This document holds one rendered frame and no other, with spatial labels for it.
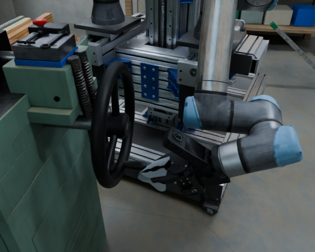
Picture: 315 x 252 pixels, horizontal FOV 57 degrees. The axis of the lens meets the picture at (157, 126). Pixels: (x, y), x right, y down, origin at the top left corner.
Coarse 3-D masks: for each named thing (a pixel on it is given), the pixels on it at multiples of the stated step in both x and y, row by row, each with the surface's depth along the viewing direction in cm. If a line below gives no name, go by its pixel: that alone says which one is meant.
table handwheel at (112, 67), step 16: (112, 64) 60; (112, 80) 57; (128, 80) 72; (96, 96) 54; (112, 96) 63; (128, 96) 76; (96, 112) 53; (112, 112) 65; (128, 112) 79; (80, 128) 68; (96, 128) 53; (112, 128) 65; (128, 128) 69; (96, 144) 54; (112, 144) 64; (128, 144) 78; (96, 160) 55; (96, 176) 58; (112, 176) 66
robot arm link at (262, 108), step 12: (264, 96) 67; (240, 108) 64; (252, 108) 64; (264, 108) 63; (276, 108) 64; (240, 120) 64; (252, 120) 63; (264, 120) 60; (276, 120) 60; (240, 132) 66
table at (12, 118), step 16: (0, 80) 66; (96, 80) 75; (0, 96) 60; (16, 96) 60; (0, 112) 55; (16, 112) 58; (32, 112) 61; (48, 112) 61; (64, 112) 61; (0, 128) 54; (16, 128) 59; (0, 144) 54
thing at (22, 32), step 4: (40, 16) 95; (44, 16) 95; (48, 16) 97; (48, 20) 97; (52, 20) 100; (28, 24) 88; (20, 28) 84; (24, 28) 84; (12, 32) 81; (16, 32) 81; (20, 32) 82; (24, 32) 84; (28, 32) 86; (8, 36) 79; (12, 36) 79; (16, 36) 81; (20, 36) 83; (24, 36) 84
